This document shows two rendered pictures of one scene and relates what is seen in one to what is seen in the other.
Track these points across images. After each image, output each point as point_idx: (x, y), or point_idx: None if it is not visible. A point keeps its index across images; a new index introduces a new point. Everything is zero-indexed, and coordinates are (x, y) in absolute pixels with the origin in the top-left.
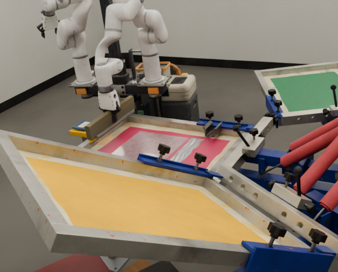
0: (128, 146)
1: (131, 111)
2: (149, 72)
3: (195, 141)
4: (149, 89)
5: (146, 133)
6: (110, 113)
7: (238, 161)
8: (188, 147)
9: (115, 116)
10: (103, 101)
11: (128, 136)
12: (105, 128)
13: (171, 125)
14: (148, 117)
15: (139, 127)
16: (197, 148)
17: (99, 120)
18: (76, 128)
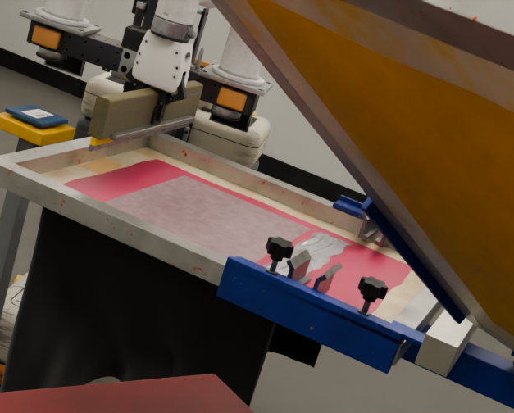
0: (164, 197)
1: (188, 118)
2: (241, 52)
3: (334, 240)
4: (223, 92)
5: (202, 184)
6: (156, 97)
7: None
8: (319, 247)
9: (161, 110)
10: (152, 61)
11: (156, 176)
12: (134, 127)
13: (263, 189)
14: (207, 154)
15: (179, 167)
16: (339, 256)
17: (132, 99)
18: (16, 115)
